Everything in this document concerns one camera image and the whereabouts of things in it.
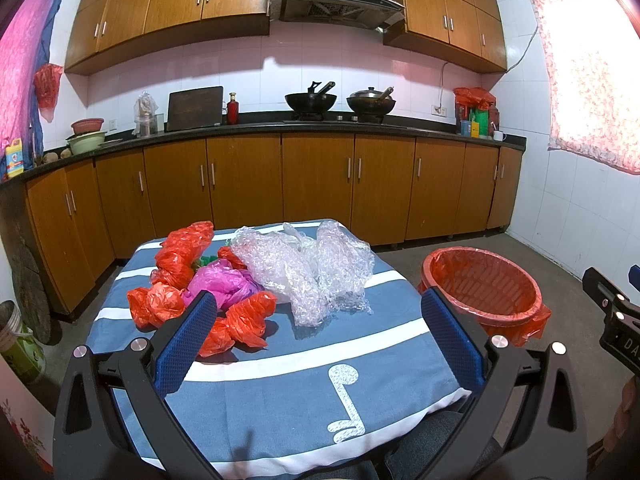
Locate red plastic bag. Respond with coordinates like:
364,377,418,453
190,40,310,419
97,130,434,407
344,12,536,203
34,63,64,124
150,221,214,290
127,283,186,330
198,290,277,358

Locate red plastic bag front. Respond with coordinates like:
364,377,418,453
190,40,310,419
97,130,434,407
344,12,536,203
198,290,277,358

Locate magenta plastic bag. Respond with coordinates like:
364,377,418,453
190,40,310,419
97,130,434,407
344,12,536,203
182,258,262,311

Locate clear bubble wrap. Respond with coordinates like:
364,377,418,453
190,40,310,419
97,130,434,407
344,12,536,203
230,220,374,328

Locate red trash basket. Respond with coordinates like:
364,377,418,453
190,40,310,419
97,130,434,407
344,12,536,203
419,246,551,347

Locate lower wooden kitchen cabinets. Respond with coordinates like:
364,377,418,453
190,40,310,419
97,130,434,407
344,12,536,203
26,133,523,314

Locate person's right hand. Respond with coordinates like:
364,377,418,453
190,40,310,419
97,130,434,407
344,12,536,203
603,377,639,453

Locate dark green plastic bag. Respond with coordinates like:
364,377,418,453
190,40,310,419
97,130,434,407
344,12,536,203
192,255,218,270

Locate blue white striped tablecloth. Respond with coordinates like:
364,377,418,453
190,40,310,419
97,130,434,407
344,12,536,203
86,218,474,480

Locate green bucket on floor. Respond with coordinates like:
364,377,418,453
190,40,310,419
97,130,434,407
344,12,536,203
0,300,46,385

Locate green box on counter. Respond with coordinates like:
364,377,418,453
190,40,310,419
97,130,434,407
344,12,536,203
474,108,489,136

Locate red plastic basin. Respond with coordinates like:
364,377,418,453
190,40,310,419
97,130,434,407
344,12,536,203
70,118,104,136

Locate yellow detergent bottle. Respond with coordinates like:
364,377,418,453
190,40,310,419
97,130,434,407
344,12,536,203
6,138,24,179

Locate dark wooden cutting board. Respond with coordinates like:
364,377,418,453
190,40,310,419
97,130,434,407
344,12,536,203
166,86,224,131

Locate clear bagged jar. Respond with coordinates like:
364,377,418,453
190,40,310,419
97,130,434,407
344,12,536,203
134,92,157,138

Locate red bottle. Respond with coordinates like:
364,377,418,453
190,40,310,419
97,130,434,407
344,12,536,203
227,92,239,125

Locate red bag on counter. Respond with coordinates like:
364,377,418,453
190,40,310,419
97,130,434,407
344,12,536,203
454,87,497,110

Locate black wok with lid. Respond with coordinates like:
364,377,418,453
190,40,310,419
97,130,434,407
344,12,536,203
347,86,396,122

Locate pink floral window curtain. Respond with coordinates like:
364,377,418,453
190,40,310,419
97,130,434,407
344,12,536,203
530,0,639,174

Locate black wok left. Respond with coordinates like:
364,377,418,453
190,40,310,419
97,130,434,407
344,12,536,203
285,81,337,120

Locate hanging red plastic bag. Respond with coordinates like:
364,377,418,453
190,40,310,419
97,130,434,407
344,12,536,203
34,63,64,124

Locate pink blue hanging cloth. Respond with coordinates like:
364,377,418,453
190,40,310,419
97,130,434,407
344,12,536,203
1,0,62,169

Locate upper wooden cabinets right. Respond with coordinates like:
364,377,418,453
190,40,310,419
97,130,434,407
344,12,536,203
383,0,506,74

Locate upper wooden cabinets left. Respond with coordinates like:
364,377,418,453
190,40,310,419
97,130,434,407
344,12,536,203
64,0,269,76

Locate wall power socket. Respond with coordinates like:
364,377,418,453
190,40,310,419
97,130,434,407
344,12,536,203
432,105,447,117

